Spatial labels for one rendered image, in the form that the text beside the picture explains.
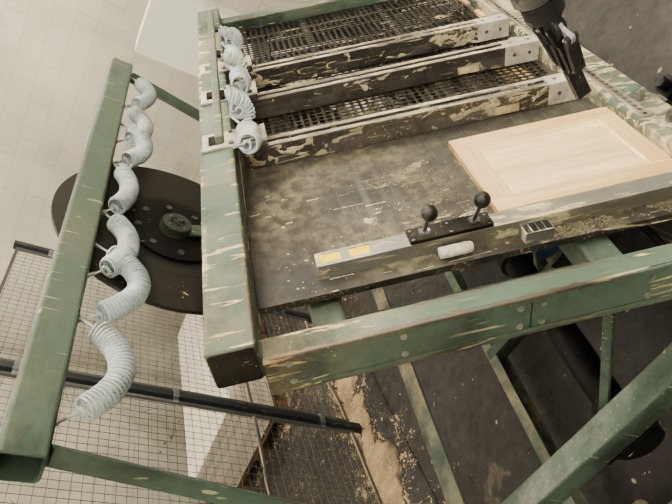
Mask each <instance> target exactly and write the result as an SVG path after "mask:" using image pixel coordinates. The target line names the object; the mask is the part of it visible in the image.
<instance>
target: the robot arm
mask: <svg viewBox="0 0 672 504"><path fill-rule="evenodd" d="M509 1H510V2H511V4H512V6H513V9H515V10H517V11H520V13H521V15H522V17H523V19H524V21H525V23H526V25H527V26H529V27H530V28H531V30H532V31H533V32H534V33H535V35H536V36H537V37H538V39H539V41H540V42H541V44H542V46H543V47H544V49H545V50H546V52H547V54H548V55H549V57H550V59H551V60H552V62H553V64H554V65H555V66H558V65H559V67H560V70H562V71H564V72H563V74H564V76H565V78H566V80H567V82H568V84H569V86H570V88H571V91H572V93H573V95H574V97H575V98H576V99H578V100H580V99H582V98H583V97H584V96H585V95H587V94H588V93H589V92H590V91H591V88H590V86H589V84H588V82H587V80H586V77H585V75H584V73H583V71H582V69H583V68H584V67H586V64H585V61H584V57H583V53H582V50H581V46H580V43H579V33H578V31H576V30H574V31H573V32H571V31H569V30H568V28H567V23H566V21H565V19H564V18H563V17H562V13H563V11H564V9H565V5H566V3H565V0H509Z"/></svg>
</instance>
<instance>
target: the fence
mask: <svg viewBox="0 0 672 504"><path fill-rule="evenodd" d="M668 199H672V173H667V174H663V175H659V176H654V177H650V178H646V179H641V180H637V181H632V182H628V183H624V184H619V185H615V186H611V187H606V188H602V189H597V190H593V191H589V192H584V193H580V194H575V195H571V196H567V197H562V198H558V199H554V200H549V201H545V202H540V203H536V204H532V205H527V206H523V207H519V208H514V209H510V210H505V211H501V212H497V213H492V214H488V215H489V216H490V218H491V219H492V221H493V222H494V226H493V227H489V228H485V229H480V230H476V231H472V232H467V233H463V234H459V235H454V236H450V237H445V238H441V239H437V240H432V241H428V242H424V243H419V244H415V245H410V242H409V240H408V238H407V236H406V234H400V235H396V236H392V237H387V238H383V239H378V240H374V241H370V242H365V243H361V244H356V245H352V246H348V247H343V248H339V249H335V250H330V251H326V252H321V253H317V254H314V257H315V262H316V267H317V271H318V275H319V278H320V280H322V279H326V278H331V277H335V276H339V275H344V274H348V273H352V272H357V271H361V270H365V269H370V268H374V267H378V266H383V265H387V264H391V263H396V262H400V261H404V260H409V259H413V258H417V257H422V256H426V255H430V254H435V253H438V247H441V246H445V245H450V244H454V243H459V242H463V241H469V240H470V241H472V242H473V245H474V244H478V243H482V242H487V241H491V240H495V239H500V238H504V237H508V236H513V235H517V234H518V233H519V225H520V224H524V223H529V222H533V221H537V220H542V219H546V218H548V220H549V221H550V222H551V224H552V225H553V226H556V225H560V224H564V223H569V222H573V221H577V220H582V219H586V218H590V217H595V216H599V215H603V214H608V213H612V212H616V211H621V210H625V209H629V208H634V207H638V206H642V205H647V204H651V203H655V202H660V201H664V200H668ZM365 245H369V247H370V249H371V252H370V253H366V254H361V255H357V256H352V257H350V255H349V252H348V249H352V248H356V247H360V246H365ZM338 251H340V254H341V257H342V259H339V260H335V261H331V262H326V263H322V264H320V260H319V256H321V255H325V254H330V253H334V252H338Z"/></svg>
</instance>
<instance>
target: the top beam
mask: <svg viewBox="0 0 672 504"><path fill-rule="evenodd" d="M207 11H210V10H206V11H201V12H198V60H199V117H200V174H201V231H202V288H203V345H204V358H205V361H206V363H207V366H208V368H209V370H210V373H211V375H212V378H213V380H214V382H215V385H216V387H217V388H225V387H229V386H233V385H238V384H242V383H246V382H250V381H254V380H259V379H262V378H263V377H265V369H264V366H263V365H262V361H261V358H260V352H259V343H258V340H261V333H260V325H259V317H258V309H257V300H256V292H255V284H254V276H253V268H252V259H251V251H250V243H249V235H248V227H247V219H246V210H245V202H244V194H243V186H242V178H241V169H240V161H239V153H238V148H235V149H233V147H232V148H227V149H223V150H218V151H214V152H209V153H204V154H203V153H202V136H205V135H209V134H214V120H213V104H208V105H203V106H202V105H201V92H204V91H208V90H212V86H211V75H206V76H201V75H200V65H203V64H207V63H210V53H209V36H208V19H207ZM215 39H216V50H220V52H221V53H222V54H223V53H224V50H225V47H224V46H223V45H221V42H225V39H224V37H223V36H222V37H221V33H219V31H218V32H217V33H215ZM218 74H219V85H220V88H223V86H226V85H230V80H229V71H225V72H220V73H218ZM221 109H222V120H223V132H224V131H227V130H228V129H232V130H233V129H236V128H235V121H234V120H233V119H232V118H230V117H229V112H230V111H229V104H228V100H227V101H222V102H221Z"/></svg>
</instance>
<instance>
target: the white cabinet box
mask: <svg viewBox="0 0 672 504"><path fill-rule="evenodd" d="M216 8H218V10H219V13H220V17H221V18H222V19H223V18H228V17H233V16H237V15H241V14H239V13H237V12H235V11H233V10H230V9H228V8H226V7H224V6H222V5H220V4H217V3H215V2H213V1H211V0H149V1H148V4H147V7H146V10H145V14H144V17H143V20H142V23H141V26H140V29H139V32H138V35H137V39H136V45H135V52H137V53H139V54H142V55H144V56H147V57H149V58H152V59H154V60H157V61H159V62H162V63H164V64H167V65H169V66H172V67H174V68H176V69H179V70H181V71H184V72H186V73H189V74H191V75H194V76H196V77H199V60H198V12H201V11H206V10H211V9H216Z"/></svg>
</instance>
